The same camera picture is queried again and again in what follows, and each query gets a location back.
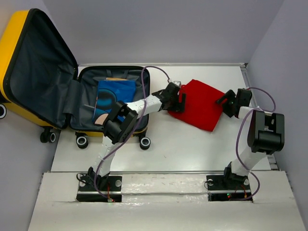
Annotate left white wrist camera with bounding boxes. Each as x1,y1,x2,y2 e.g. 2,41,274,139
173,81,181,87

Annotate yellow hard-shell suitcase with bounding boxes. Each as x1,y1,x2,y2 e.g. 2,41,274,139
0,9,150,149

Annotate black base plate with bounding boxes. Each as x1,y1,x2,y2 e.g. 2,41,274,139
204,175,253,202
76,173,122,203

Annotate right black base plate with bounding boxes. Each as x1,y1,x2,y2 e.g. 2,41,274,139
204,175,253,202

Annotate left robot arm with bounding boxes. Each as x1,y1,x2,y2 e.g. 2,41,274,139
77,81,186,191

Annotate red cloth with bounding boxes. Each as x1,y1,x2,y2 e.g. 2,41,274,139
168,79,224,132

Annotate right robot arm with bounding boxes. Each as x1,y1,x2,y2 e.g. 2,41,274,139
216,87,285,189

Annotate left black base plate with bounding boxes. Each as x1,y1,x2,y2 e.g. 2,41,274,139
76,173,122,203

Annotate blue cartoon print cloth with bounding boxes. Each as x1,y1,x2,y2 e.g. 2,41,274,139
93,78,136,125

